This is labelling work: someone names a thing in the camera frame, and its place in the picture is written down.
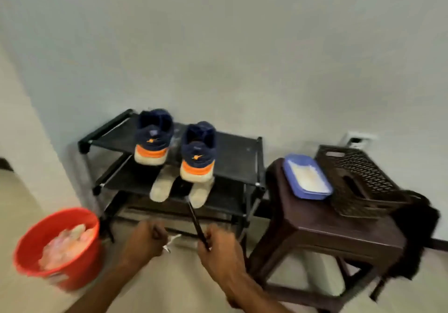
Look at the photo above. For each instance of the person's right hand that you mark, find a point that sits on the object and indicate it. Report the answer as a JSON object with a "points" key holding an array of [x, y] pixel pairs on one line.
{"points": [[220, 253]]}

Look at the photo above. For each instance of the person's left hand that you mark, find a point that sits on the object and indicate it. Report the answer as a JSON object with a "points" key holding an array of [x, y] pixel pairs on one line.
{"points": [[143, 242]]}

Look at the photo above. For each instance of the person's left fingers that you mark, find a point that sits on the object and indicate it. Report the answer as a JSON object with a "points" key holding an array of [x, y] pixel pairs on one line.
{"points": [[159, 234]]}

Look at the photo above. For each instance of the person's right fingers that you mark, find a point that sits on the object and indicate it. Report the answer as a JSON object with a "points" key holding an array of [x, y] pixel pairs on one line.
{"points": [[208, 242]]}

